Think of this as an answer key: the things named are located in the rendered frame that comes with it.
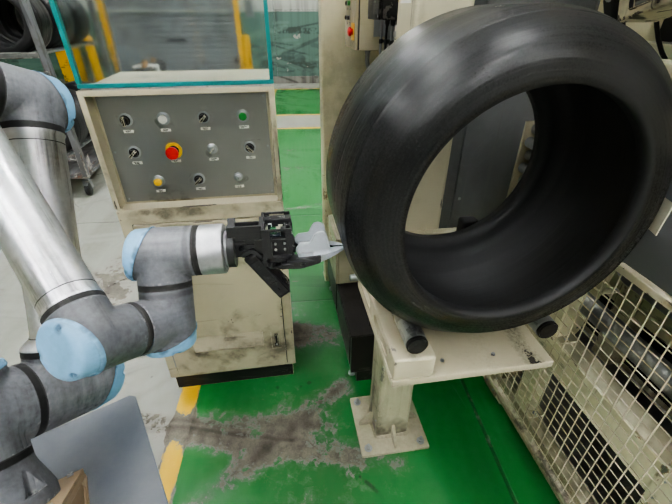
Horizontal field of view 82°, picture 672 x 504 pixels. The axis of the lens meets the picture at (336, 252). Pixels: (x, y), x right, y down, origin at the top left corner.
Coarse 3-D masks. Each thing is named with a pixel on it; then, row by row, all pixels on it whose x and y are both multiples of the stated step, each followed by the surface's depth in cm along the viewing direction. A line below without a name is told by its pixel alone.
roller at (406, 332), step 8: (400, 320) 81; (400, 328) 80; (408, 328) 78; (416, 328) 78; (408, 336) 77; (416, 336) 76; (424, 336) 77; (408, 344) 76; (416, 344) 76; (424, 344) 76; (416, 352) 77
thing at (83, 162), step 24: (0, 0) 313; (24, 0) 275; (48, 0) 319; (0, 24) 321; (24, 24) 290; (48, 24) 305; (0, 48) 296; (24, 48) 299; (48, 48) 336; (48, 72) 299; (72, 96) 357; (72, 144) 329; (72, 168) 359; (96, 168) 363
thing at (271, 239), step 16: (240, 224) 68; (256, 224) 68; (272, 224) 70; (288, 224) 69; (240, 240) 68; (256, 240) 69; (272, 240) 67; (288, 240) 67; (240, 256) 70; (272, 256) 69; (288, 256) 70
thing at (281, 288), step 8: (248, 256) 70; (256, 256) 70; (248, 264) 71; (256, 264) 71; (256, 272) 72; (264, 272) 72; (272, 272) 72; (280, 272) 76; (264, 280) 73; (272, 280) 73; (280, 280) 74; (288, 280) 77; (272, 288) 74; (280, 288) 74; (288, 288) 75; (280, 296) 75
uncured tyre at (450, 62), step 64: (384, 64) 62; (448, 64) 51; (512, 64) 49; (576, 64) 50; (640, 64) 52; (384, 128) 54; (448, 128) 52; (576, 128) 83; (640, 128) 57; (384, 192) 56; (512, 192) 95; (576, 192) 86; (640, 192) 64; (384, 256) 62; (448, 256) 98; (512, 256) 93; (576, 256) 82; (448, 320) 72; (512, 320) 74
